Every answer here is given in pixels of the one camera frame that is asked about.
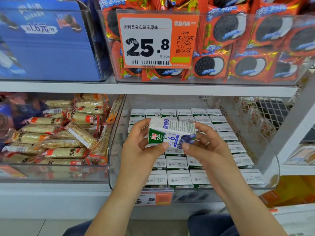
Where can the person's left hand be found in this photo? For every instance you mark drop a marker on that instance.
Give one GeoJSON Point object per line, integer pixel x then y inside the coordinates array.
{"type": "Point", "coordinates": [138, 159]}

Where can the person's right hand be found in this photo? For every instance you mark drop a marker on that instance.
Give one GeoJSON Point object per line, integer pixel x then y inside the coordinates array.
{"type": "Point", "coordinates": [211, 154]}

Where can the rows of white juice cartons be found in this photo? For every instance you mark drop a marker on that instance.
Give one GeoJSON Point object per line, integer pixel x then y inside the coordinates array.
{"type": "Point", "coordinates": [236, 150]}

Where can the blueberry juice carton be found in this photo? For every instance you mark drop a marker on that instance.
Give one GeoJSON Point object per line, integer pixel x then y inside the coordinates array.
{"type": "Point", "coordinates": [172, 132]}

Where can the person's left forearm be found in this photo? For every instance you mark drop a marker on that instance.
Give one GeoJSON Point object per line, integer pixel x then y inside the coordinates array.
{"type": "Point", "coordinates": [111, 216]}

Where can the person's blue jeans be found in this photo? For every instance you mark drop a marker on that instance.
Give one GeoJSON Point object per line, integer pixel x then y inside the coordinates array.
{"type": "Point", "coordinates": [206, 224]}

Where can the small orange price tag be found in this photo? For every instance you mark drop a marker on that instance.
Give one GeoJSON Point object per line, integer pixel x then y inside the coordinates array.
{"type": "Point", "coordinates": [153, 198]}

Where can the clear plastic display bin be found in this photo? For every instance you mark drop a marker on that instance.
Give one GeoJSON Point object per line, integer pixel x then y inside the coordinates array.
{"type": "Point", "coordinates": [268, 172]}
{"type": "Point", "coordinates": [54, 172]}

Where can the pile of yellow wafer bars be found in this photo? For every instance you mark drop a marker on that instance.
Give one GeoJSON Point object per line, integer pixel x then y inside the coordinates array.
{"type": "Point", "coordinates": [59, 137]}

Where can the yellow orange snack packet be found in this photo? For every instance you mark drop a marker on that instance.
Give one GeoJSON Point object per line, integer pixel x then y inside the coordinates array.
{"type": "Point", "coordinates": [290, 190]}

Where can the large white orange price tag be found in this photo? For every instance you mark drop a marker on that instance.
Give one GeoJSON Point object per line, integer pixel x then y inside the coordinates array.
{"type": "Point", "coordinates": [147, 44]}

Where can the stack of red cookie packets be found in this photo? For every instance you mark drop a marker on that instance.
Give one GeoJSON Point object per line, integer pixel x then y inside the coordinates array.
{"type": "Point", "coordinates": [256, 41]}

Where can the faded orange price tag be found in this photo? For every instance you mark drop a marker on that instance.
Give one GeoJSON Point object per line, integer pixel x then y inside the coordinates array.
{"type": "Point", "coordinates": [10, 171]}

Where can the pile of blue snack packets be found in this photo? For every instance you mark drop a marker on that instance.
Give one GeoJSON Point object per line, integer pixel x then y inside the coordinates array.
{"type": "Point", "coordinates": [12, 118]}

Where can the blue cardboard display box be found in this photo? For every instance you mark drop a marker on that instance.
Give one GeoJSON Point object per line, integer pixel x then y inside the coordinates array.
{"type": "Point", "coordinates": [49, 51]}

